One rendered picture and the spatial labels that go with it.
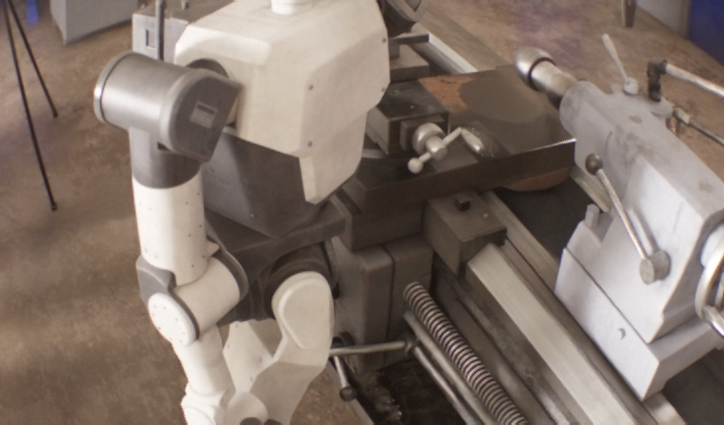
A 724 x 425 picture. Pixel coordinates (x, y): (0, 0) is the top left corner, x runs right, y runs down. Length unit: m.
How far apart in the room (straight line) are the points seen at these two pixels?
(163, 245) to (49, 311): 1.76
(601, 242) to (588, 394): 0.26
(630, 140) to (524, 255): 0.37
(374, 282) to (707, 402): 0.77
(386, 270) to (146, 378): 1.08
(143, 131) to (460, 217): 0.77
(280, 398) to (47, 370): 1.26
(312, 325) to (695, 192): 0.65
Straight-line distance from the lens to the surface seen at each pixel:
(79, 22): 4.54
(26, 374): 2.63
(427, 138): 1.56
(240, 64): 1.06
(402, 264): 1.66
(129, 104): 1.01
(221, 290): 1.15
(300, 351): 1.40
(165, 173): 1.03
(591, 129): 1.47
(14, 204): 3.37
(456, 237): 1.60
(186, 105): 0.97
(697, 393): 1.62
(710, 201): 1.33
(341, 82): 1.13
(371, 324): 1.73
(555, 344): 1.46
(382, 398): 1.94
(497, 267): 1.59
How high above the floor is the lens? 1.84
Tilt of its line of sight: 36 degrees down
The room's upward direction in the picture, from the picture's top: 2 degrees clockwise
